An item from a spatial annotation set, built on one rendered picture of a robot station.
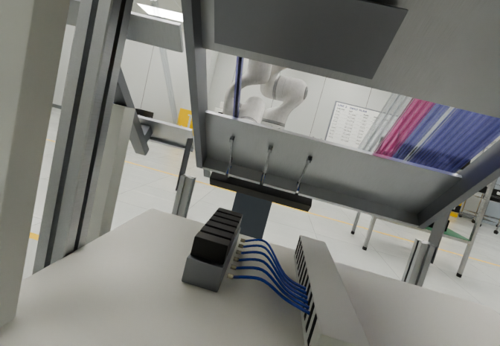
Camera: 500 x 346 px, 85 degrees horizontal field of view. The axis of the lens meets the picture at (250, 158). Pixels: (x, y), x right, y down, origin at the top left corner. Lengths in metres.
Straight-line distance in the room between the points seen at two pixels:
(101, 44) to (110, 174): 0.52
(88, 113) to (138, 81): 8.20
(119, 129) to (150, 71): 7.67
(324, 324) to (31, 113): 0.32
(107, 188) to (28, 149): 0.60
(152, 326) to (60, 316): 0.08
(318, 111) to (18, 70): 7.40
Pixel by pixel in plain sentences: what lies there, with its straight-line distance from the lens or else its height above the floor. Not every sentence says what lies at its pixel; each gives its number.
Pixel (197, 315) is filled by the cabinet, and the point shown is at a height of 0.62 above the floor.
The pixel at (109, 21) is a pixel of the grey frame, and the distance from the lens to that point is 0.39.
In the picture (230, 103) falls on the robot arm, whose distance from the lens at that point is 1.05.
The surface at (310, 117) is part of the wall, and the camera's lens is 7.51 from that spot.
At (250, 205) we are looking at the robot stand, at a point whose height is 0.47.
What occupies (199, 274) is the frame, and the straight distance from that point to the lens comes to 0.38.
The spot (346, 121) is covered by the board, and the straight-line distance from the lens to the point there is 7.64.
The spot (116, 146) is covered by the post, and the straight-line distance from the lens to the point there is 0.83.
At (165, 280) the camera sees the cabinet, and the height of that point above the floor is 0.62.
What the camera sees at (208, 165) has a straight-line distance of 0.85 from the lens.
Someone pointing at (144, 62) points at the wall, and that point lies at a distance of 8.60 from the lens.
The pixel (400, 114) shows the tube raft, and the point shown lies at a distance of 0.67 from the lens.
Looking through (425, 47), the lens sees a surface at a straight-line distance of 0.58.
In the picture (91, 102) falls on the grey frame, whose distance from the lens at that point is 0.38.
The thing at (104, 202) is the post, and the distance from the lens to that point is 0.87.
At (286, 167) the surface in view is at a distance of 0.81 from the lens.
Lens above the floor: 0.83
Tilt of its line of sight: 6 degrees down
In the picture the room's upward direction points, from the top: 14 degrees clockwise
